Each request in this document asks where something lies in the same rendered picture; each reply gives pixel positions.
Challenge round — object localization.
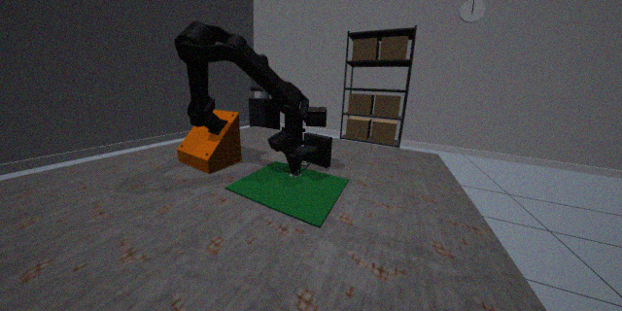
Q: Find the green circuit board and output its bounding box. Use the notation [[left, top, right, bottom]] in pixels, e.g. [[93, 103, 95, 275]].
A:
[[225, 161, 349, 228]]

